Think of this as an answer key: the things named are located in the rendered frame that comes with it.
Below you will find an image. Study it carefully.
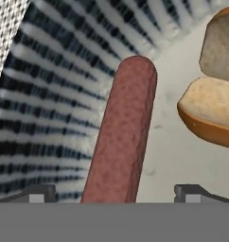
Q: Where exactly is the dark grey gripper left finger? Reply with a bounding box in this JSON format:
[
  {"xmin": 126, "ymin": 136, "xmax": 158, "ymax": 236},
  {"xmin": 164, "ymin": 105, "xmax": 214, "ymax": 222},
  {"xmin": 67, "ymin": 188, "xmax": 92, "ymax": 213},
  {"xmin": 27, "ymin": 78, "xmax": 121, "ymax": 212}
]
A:
[{"xmin": 0, "ymin": 183, "xmax": 57, "ymax": 204}]

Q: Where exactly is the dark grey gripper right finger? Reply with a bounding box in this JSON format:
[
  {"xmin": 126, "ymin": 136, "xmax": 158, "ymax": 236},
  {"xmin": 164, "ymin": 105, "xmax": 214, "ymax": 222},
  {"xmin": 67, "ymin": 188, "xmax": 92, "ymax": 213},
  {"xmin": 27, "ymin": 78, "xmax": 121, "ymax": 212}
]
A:
[{"xmin": 173, "ymin": 183, "xmax": 229, "ymax": 204}]

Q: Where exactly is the reddish brown sausage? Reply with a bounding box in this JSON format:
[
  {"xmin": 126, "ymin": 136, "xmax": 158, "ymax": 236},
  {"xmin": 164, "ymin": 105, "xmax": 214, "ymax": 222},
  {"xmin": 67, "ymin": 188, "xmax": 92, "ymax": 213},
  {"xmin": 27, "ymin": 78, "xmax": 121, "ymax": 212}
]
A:
[{"xmin": 79, "ymin": 55, "xmax": 158, "ymax": 204}]

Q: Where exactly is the white bowl with black stripes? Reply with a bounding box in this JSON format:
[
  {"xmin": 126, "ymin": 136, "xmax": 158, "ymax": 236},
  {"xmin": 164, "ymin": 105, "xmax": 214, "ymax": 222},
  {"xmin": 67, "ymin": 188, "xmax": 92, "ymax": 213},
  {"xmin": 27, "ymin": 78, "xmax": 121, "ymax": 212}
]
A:
[{"xmin": 0, "ymin": 0, "xmax": 229, "ymax": 204}]

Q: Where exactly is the split hot dog bun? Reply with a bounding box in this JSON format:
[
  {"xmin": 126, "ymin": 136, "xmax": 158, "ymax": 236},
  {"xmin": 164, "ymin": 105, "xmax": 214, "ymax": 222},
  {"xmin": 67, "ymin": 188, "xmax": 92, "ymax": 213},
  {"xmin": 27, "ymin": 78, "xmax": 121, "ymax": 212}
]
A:
[{"xmin": 176, "ymin": 3, "xmax": 229, "ymax": 150}]

